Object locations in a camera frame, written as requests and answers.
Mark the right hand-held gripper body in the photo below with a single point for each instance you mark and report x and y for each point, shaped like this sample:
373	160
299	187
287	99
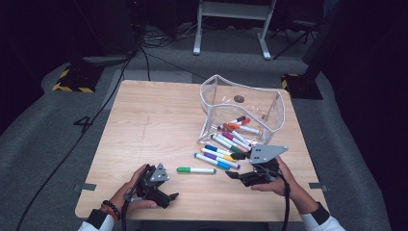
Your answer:
264	154

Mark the pink cap marker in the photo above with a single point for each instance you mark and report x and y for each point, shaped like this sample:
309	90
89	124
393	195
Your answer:
231	141

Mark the yellow black striped stand base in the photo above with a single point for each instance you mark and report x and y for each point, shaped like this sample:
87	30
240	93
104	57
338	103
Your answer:
77	80
301	88

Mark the magenta cap marker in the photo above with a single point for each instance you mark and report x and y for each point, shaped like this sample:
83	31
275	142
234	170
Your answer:
228	136

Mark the yellow cap marker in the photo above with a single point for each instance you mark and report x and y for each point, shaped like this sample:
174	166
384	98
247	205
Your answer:
213	153

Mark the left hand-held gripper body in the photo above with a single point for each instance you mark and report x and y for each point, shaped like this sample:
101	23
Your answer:
149	187

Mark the dark blue cap marker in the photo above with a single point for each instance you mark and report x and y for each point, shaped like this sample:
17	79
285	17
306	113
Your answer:
213	148

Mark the light green cap marker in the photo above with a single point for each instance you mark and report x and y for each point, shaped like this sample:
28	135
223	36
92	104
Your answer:
195	170

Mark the light blue cap marker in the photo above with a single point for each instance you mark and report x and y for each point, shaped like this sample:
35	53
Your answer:
208	159

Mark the black cap marker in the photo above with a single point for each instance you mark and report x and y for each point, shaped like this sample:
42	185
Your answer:
239	119

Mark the white metal stand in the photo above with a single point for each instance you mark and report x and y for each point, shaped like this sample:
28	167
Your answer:
232	9

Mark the person's right hand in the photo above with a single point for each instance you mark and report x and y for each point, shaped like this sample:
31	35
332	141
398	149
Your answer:
284	184

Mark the black tripod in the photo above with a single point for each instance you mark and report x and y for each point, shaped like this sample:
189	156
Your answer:
304	27

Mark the dark green cap marker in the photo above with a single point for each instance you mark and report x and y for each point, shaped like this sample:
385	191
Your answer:
237	149

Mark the purple cap marker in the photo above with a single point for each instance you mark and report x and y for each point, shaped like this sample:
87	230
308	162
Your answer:
221	159

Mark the dark equipment stand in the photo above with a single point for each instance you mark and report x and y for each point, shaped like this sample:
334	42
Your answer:
109	29

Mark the grey tape strip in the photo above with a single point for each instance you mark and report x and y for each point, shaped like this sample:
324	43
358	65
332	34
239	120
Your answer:
317	186
85	186

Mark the person's left hand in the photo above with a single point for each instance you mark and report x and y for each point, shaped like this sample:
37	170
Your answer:
122	199

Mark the bright red cap marker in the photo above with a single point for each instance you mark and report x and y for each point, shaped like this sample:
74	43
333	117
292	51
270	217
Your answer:
245	121

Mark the clear plastic pouch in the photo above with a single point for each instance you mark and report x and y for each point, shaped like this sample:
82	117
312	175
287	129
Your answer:
256	106

